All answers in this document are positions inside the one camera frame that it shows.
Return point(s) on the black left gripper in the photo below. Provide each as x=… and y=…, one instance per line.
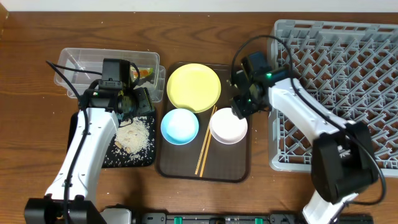
x=144, y=101

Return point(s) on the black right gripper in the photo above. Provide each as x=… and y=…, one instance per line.
x=240, y=109

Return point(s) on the yellow snack wrapper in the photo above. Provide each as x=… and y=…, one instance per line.
x=144, y=72

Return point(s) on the pile of rice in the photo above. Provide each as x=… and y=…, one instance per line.
x=133, y=137

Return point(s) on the white bowl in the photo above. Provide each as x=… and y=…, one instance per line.
x=226, y=127

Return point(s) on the light blue bowl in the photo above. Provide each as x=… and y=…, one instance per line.
x=179, y=126

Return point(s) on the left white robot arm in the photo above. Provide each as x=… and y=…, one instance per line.
x=71, y=196

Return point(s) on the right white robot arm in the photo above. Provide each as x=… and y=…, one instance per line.
x=343, y=163

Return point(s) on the black waste tray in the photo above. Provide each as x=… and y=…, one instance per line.
x=136, y=155

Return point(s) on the grey dishwasher rack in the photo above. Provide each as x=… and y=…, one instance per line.
x=351, y=69

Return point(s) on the clear plastic bin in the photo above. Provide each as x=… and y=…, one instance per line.
x=86, y=65

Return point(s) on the wooden chopstick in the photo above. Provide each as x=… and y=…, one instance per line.
x=207, y=146
x=204, y=143

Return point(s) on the yellow plate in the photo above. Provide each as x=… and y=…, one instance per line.
x=194, y=86

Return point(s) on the dark brown serving tray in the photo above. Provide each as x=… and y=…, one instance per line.
x=225, y=162

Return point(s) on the black rail at table edge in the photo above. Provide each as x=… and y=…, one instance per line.
x=274, y=218

